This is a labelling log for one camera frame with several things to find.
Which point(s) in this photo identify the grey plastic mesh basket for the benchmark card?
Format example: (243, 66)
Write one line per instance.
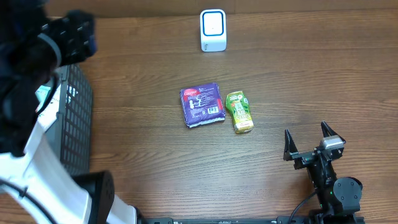
(70, 134)

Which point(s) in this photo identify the teal snack packet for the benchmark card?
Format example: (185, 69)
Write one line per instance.
(41, 94)

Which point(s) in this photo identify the purple snack packet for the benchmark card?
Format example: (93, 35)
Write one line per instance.
(202, 105)

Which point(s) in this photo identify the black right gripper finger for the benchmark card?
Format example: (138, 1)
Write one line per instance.
(328, 131)
(290, 148)

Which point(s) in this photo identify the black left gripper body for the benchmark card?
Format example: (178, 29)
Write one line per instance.
(74, 43)

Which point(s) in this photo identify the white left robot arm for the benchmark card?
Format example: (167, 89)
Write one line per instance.
(32, 48)

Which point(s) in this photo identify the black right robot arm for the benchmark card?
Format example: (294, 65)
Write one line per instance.
(339, 198)

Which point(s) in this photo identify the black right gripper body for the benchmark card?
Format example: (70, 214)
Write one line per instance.
(306, 157)

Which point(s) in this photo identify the green tea carton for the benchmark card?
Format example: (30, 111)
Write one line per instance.
(238, 106)

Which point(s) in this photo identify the white cream tube gold cap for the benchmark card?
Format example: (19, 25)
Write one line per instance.
(49, 114)

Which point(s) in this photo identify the white barcode scanner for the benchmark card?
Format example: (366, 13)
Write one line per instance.
(213, 31)

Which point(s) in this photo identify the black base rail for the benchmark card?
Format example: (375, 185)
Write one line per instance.
(217, 221)

